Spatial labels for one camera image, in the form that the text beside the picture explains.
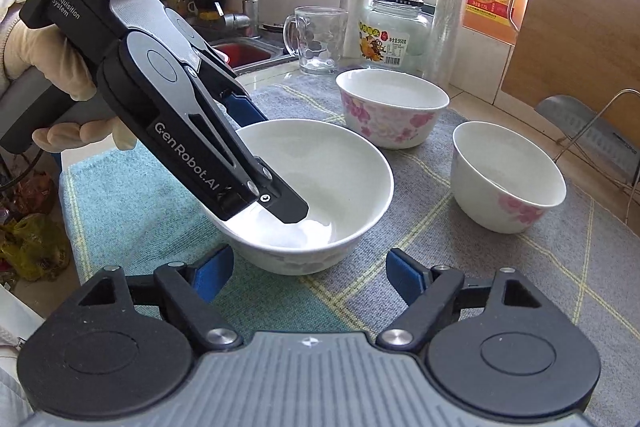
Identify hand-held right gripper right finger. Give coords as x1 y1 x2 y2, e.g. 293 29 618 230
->
375 248 543 353

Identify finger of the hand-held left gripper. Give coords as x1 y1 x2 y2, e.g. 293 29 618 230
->
186 66 309 224
165 8 269 128

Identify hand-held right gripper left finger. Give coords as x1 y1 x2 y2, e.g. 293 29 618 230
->
75 244 241 353

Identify large plain white bowl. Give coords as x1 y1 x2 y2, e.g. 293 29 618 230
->
207 119 395 277

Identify white bowl small pink flowers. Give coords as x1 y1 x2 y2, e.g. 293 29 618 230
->
451 121 567 235

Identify pink floral white bowl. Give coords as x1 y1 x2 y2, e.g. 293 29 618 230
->
335 68 450 150

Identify person's left forearm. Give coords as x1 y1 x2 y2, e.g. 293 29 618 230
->
0 0 28 82

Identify person's left hand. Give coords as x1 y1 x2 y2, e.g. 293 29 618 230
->
7 25 148 154

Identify grey blue checked towel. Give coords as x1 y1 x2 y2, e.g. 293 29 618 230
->
59 74 640 408

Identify red plastic basin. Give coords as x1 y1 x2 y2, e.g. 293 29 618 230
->
215 42 273 68

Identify steel sink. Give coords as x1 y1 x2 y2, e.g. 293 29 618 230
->
207 24 296 75

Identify clear glass mug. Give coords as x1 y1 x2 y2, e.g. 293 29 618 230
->
283 7 349 76

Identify glass jar yellow label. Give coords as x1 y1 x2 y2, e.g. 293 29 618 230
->
359 0 432 70

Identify red plastic bag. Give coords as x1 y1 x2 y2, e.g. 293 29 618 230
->
10 172 57 219

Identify yellow plastic bag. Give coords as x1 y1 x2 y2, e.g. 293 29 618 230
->
0 214 71 283

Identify wooden cutting board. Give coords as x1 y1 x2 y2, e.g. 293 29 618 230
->
501 0 640 118

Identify black-handled kitchen knife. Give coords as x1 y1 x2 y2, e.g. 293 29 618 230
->
535 94 640 180

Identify metal wire rack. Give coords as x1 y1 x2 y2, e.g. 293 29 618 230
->
552 88 640 225

